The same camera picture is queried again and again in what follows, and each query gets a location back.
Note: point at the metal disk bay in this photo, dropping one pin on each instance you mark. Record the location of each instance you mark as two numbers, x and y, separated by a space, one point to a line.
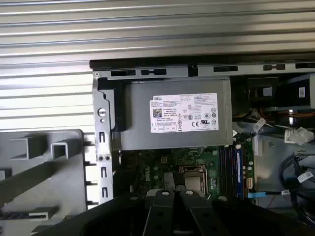
290 91

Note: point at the installed RAM stick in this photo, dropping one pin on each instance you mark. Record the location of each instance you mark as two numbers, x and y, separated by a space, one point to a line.
240 172

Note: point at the green motherboard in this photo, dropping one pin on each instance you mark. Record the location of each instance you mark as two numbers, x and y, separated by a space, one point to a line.
157 157

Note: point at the CPU socket with metal cover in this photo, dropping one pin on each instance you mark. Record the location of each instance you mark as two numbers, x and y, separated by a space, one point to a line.
181 169

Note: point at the grey plastic parts rack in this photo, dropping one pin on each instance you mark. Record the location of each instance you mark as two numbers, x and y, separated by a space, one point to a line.
37 177

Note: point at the silver CPU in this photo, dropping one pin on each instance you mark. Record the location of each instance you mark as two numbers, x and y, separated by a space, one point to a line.
194 180

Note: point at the RAM slot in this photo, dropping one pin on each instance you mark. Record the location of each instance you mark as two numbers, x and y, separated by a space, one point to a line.
227 172
233 172
222 172

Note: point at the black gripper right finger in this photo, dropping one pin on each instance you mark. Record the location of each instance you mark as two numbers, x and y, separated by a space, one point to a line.
199 216

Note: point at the black open PC case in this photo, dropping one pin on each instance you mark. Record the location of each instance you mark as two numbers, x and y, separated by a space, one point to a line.
270 167

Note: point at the grey power supply unit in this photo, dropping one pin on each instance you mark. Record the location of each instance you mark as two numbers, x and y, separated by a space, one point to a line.
137 110

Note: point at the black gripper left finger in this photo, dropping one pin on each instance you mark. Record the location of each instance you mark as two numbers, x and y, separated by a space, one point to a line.
160 214

